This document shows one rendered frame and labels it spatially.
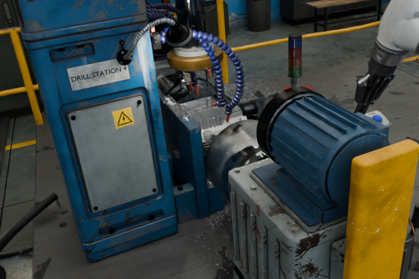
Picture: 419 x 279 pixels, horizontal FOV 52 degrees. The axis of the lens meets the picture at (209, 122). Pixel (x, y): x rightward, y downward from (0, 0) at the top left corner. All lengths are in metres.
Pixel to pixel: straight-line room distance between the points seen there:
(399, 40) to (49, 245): 1.21
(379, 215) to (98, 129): 0.73
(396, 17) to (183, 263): 0.89
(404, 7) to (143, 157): 0.79
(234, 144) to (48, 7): 0.59
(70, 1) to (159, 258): 0.78
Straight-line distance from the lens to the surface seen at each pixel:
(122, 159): 1.24
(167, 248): 1.41
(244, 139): 1.19
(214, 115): 1.44
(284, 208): 0.93
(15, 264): 2.14
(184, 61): 1.32
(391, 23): 1.19
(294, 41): 1.92
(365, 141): 0.82
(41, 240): 1.58
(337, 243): 0.93
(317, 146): 0.83
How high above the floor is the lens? 1.74
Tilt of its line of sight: 26 degrees down
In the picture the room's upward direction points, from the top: 5 degrees counter-clockwise
